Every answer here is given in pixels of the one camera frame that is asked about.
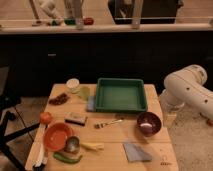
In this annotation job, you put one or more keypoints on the grey-blue towel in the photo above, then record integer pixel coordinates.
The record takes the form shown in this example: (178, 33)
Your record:
(135, 153)

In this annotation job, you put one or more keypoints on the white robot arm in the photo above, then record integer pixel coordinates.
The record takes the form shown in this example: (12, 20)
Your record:
(186, 86)

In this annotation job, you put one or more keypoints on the green plastic tray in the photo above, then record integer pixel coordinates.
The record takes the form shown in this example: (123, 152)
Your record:
(120, 95)

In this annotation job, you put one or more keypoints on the blue sponge beside tray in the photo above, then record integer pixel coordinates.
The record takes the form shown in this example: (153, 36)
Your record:
(91, 104)

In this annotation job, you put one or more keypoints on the light green cup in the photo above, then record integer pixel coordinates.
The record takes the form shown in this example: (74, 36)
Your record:
(84, 93)

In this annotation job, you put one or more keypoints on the white round cup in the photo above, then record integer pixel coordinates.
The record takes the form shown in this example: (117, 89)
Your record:
(73, 85)

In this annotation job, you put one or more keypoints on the dark maroon bowl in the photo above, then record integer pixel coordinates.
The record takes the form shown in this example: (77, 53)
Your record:
(149, 124)

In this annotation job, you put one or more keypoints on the yellow banana piece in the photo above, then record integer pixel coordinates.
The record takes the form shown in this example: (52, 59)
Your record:
(93, 146)

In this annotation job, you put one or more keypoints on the small metal cup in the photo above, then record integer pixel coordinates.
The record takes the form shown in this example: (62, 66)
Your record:
(72, 145)

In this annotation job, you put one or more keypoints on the red tomato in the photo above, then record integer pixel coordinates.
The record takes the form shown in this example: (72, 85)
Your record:
(45, 118)

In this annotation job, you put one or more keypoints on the orange plastic bowl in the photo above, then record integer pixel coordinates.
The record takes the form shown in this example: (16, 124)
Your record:
(55, 136)

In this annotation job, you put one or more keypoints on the green chili pepper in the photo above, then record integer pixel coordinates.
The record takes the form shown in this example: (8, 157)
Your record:
(60, 157)

